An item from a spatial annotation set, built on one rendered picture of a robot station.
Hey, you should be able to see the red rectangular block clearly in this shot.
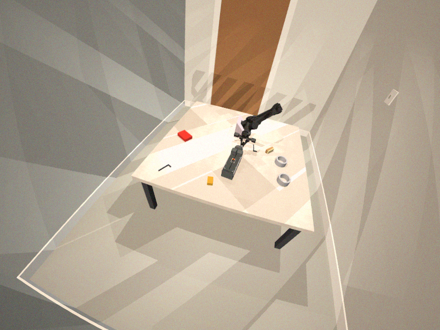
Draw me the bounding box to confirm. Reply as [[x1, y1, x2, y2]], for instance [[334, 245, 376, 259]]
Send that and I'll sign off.
[[177, 130, 192, 142]]

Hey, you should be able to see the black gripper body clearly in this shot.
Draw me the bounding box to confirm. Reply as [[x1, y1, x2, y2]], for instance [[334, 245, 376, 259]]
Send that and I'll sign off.
[[234, 128, 256, 143]]

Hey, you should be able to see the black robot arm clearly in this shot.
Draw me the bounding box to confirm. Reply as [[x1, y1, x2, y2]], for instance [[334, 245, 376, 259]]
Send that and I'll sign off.
[[241, 103, 282, 137]]

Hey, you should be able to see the grey short cylinder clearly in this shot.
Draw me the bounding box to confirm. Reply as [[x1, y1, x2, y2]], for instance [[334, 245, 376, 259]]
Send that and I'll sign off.
[[274, 155, 288, 167], [277, 173, 291, 187]]

